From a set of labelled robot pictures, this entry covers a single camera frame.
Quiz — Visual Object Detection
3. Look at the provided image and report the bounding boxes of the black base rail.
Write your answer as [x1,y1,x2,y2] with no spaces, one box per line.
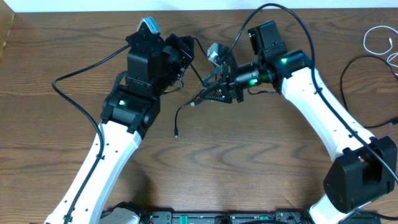
[99,202,382,224]

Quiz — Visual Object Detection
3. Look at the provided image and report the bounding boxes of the thin black usb cable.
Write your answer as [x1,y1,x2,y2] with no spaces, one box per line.
[340,55,398,129]

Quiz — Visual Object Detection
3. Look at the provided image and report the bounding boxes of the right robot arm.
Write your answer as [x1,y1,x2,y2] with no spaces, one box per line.
[201,21,397,223]

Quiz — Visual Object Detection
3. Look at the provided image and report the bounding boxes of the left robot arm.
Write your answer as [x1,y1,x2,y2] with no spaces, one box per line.
[45,30,195,223]

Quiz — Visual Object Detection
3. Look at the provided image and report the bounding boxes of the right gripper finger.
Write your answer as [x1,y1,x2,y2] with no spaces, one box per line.
[200,67,224,87]
[200,88,232,103]

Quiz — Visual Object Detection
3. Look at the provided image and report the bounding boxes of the white usb cable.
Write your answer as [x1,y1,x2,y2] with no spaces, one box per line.
[363,26,398,74]

